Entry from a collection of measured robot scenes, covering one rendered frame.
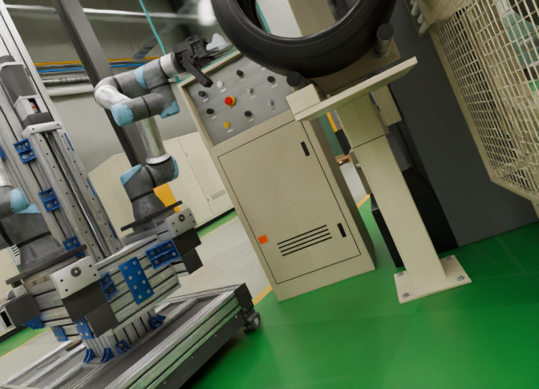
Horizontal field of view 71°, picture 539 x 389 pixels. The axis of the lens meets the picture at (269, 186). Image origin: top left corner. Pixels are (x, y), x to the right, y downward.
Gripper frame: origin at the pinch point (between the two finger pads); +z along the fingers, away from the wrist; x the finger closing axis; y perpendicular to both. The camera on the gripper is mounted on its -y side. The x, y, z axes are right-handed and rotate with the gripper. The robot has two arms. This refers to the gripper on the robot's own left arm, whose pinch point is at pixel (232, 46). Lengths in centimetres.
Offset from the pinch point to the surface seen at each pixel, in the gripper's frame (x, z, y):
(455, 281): 22, 48, -104
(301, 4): 26.1, 23.8, 12.0
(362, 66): 23.8, 38.3, -17.5
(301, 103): -10.6, 17.7, -25.8
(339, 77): 23.9, 29.5, -18.5
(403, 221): 27, 37, -78
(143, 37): 960, -506, 405
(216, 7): -10.4, 2.2, 9.2
